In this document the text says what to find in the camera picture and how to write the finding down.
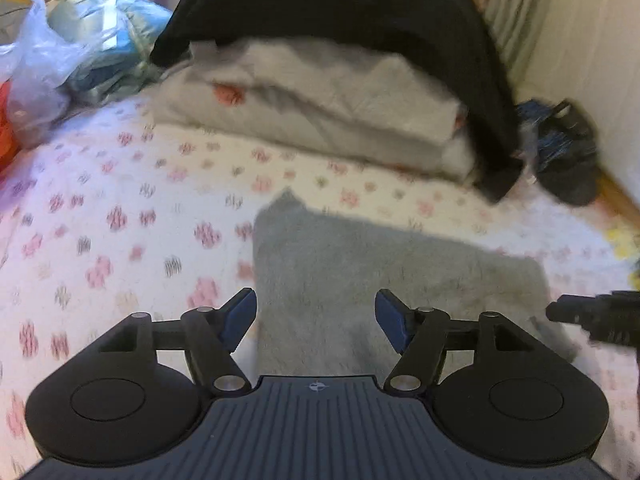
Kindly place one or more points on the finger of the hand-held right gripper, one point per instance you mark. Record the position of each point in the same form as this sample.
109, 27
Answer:
595, 312

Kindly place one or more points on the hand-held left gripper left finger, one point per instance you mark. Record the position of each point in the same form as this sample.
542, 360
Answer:
240, 317

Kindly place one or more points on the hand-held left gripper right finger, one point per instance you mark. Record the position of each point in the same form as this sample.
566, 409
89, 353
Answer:
392, 317

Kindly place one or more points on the grey pants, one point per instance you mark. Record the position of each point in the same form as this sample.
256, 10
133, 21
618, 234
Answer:
350, 270

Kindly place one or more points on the yellow printed cloth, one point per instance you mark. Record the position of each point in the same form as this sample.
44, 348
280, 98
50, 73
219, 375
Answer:
625, 250

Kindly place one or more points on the floral bed sheet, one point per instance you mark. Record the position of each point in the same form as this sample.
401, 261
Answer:
125, 200

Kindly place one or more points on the black plastic bag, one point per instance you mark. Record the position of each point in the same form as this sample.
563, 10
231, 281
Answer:
565, 150

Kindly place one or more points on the small clear plastic bag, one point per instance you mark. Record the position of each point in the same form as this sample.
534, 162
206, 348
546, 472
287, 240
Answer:
529, 155

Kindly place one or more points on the folded white quilt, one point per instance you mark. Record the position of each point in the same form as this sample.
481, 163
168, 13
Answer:
325, 100

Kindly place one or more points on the pale green curtain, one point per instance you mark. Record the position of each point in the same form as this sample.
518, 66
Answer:
560, 30

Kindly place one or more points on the orange plastic bag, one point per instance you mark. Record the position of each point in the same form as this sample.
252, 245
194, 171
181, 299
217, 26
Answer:
4, 125

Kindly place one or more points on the light blue bedding bag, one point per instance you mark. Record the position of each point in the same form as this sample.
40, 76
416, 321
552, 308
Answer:
110, 40

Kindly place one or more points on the black coat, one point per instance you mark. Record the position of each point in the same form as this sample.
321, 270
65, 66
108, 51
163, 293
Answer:
350, 5

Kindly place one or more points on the clear white plastic bag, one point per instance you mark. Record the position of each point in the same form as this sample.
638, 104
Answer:
35, 75

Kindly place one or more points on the wooden bed frame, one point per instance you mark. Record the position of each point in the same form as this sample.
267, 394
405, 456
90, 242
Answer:
617, 195

